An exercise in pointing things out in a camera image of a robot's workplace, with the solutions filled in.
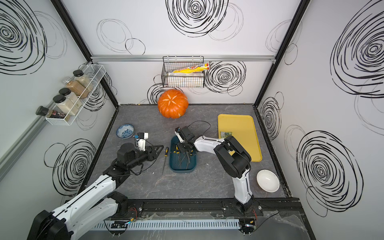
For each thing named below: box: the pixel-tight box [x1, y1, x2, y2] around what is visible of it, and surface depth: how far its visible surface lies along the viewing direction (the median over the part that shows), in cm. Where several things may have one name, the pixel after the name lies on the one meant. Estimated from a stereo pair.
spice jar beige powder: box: [73, 69, 93, 91], surface depth 77 cm
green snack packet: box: [220, 131, 233, 139], surface depth 104 cm
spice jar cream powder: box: [53, 94, 79, 116], surface depth 67 cm
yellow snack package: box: [167, 62, 211, 74], surface depth 89 cm
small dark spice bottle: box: [35, 106, 67, 119], surface depth 62 cm
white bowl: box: [256, 169, 280, 193], surface depth 82 cm
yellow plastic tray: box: [218, 114, 263, 162], surface depth 111 cm
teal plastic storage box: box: [169, 135, 197, 174], surface depth 90 cm
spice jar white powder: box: [58, 87, 82, 109], surface depth 70 cm
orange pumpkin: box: [157, 89, 189, 119], surface depth 107 cm
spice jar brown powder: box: [61, 76, 90, 99], surface depth 74 cm
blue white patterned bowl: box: [116, 123, 135, 139], surface depth 104 cm
